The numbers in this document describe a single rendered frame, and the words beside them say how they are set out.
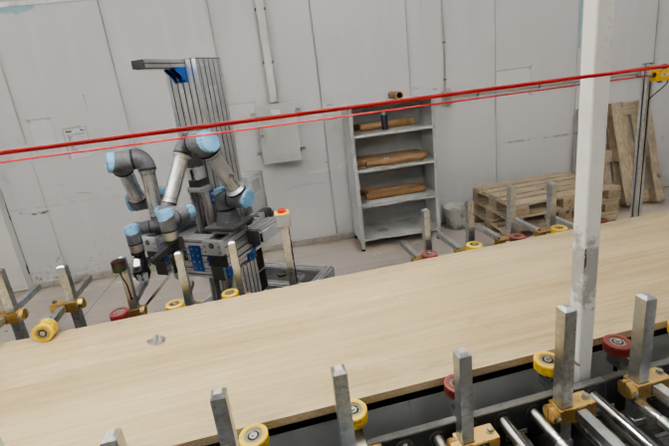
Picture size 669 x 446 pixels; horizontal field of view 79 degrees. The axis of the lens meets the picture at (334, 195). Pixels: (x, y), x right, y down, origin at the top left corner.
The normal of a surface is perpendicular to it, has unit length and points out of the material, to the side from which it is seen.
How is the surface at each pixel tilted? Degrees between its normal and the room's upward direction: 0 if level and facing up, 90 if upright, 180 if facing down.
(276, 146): 90
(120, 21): 90
